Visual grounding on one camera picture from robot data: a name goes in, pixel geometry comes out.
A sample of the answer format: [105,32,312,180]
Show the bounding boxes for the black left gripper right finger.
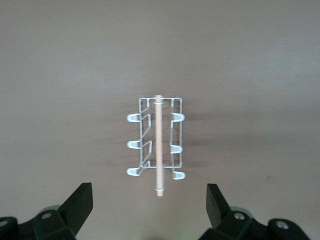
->
[199,183,270,240]

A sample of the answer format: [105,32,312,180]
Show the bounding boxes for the brown table cover sheet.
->
[0,0,320,240]

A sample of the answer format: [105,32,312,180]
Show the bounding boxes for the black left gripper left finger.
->
[33,182,94,240]

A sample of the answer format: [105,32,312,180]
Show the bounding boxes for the white wire cup holder rack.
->
[126,94,186,198]

